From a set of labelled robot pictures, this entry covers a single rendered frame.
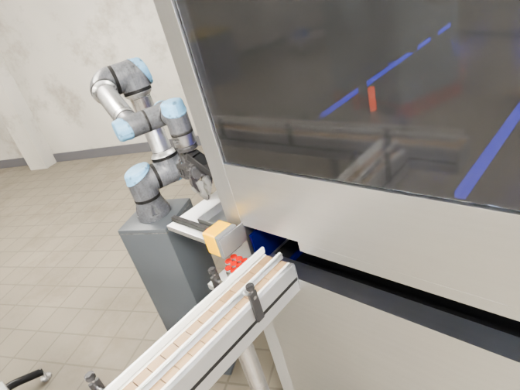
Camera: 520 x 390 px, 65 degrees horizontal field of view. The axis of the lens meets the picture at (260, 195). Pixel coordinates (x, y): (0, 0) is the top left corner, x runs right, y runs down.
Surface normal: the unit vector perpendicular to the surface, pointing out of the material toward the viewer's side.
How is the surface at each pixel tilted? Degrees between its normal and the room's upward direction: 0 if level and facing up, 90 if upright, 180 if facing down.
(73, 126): 90
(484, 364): 90
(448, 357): 90
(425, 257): 90
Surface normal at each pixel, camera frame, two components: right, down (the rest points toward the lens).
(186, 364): -0.24, -0.85
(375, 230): -0.64, 0.50
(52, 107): -0.28, 0.53
